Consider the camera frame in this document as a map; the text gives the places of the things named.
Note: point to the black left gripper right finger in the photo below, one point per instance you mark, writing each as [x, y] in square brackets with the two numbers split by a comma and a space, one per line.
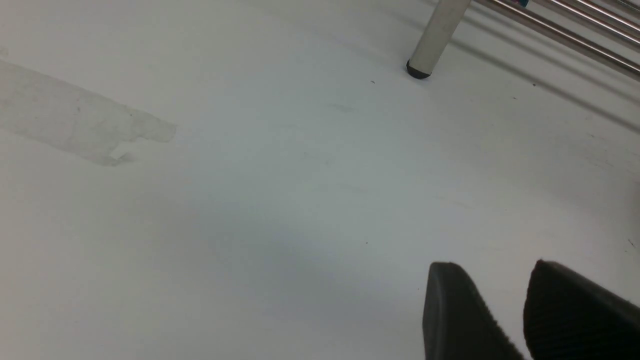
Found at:
[569, 317]

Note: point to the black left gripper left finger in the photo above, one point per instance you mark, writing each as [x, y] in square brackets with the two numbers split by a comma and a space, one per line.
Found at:
[457, 323]

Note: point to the stainless steel shoe rack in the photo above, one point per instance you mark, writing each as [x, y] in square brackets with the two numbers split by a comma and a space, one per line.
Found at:
[448, 14]

